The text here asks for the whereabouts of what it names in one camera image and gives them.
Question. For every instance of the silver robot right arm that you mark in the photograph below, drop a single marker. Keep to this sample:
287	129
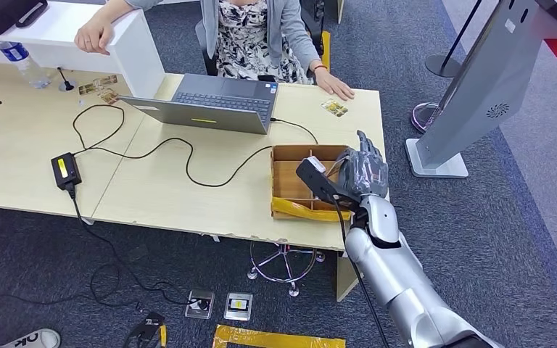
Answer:
403	283

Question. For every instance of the wooden desk leg panel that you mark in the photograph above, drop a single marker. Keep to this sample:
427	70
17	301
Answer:
346	283

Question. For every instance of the person's right forearm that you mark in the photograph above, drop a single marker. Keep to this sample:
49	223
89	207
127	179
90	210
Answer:
120	10

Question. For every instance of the white counter box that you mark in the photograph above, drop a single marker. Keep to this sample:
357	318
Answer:
67	48

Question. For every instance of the floor socket with label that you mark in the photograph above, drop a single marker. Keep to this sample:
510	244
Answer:
238	306

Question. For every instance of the person's right hand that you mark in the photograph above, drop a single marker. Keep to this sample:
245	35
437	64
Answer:
93	36

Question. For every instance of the chrome stool base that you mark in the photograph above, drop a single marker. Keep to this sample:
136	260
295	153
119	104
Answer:
283	264

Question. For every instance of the clear plastic hand film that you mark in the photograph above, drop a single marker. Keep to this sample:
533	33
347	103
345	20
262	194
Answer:
367	173

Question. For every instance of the black power adapter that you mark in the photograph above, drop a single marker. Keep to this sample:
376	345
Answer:
65	170

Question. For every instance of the yellow floor tape strip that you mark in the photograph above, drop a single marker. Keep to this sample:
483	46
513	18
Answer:
278	340

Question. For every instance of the wooden furniture panel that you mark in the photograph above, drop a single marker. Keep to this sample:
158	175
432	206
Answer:
340	9

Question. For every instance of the white shoe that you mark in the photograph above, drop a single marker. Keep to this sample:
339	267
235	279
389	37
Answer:
31	340

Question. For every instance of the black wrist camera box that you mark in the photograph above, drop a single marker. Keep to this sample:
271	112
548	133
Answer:
322	182

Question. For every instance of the autumn trees ID card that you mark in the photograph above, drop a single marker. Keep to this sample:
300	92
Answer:
334	108

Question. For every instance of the yellow tape strip on box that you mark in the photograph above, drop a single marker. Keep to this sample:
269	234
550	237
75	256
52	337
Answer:
297	210

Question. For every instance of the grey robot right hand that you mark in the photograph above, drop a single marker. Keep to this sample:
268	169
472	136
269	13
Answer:
365	170

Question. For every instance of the person's left forearm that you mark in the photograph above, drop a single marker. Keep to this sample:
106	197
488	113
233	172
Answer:
302	43

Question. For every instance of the black stanchion pole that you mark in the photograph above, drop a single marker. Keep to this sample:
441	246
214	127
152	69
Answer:
443	67

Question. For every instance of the floor socket with plug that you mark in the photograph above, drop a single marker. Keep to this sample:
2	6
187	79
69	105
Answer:
199	304

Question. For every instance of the person's left hand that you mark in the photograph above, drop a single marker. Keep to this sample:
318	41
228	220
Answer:
335	87

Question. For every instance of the clear plastic water bottle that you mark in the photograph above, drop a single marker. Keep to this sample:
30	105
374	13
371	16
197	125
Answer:
27	67

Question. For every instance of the clear round base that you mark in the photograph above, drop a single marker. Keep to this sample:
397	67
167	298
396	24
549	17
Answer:
422	117

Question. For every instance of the short yellow tape mark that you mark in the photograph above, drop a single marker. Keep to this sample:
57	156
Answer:
326	50

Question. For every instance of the black yellow tool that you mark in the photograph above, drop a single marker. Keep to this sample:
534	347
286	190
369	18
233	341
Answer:
146	329

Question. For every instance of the grey laptop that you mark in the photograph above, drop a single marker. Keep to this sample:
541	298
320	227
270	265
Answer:
218	101

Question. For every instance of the grey kiosk stand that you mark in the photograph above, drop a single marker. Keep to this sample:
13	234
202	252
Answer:
480	96

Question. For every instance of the cardboard divider box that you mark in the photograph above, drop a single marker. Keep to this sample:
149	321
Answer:
285	180

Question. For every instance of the person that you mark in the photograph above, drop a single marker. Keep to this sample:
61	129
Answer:
254	43

